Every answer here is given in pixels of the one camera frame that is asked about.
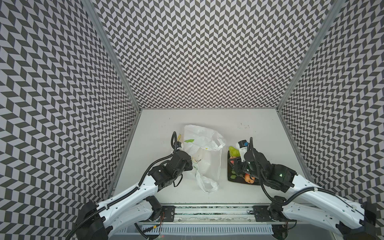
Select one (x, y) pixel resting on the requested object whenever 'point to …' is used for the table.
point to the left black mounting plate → (169, 213)
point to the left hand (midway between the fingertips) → (189, 159)
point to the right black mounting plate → (261, 213)
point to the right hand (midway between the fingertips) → (233, 162)
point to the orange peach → (247, 179)
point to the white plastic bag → (204, 146)
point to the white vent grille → (201, 229)
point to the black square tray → (233, 176)
